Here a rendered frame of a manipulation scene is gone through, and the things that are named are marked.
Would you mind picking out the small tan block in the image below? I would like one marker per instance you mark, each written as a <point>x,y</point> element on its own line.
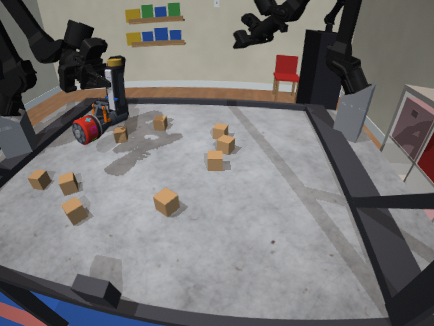
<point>215,161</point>
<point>219,130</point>
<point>166,202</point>
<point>160,123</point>
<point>68,183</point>
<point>39,179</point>
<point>226,144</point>
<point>75,210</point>
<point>120,135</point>

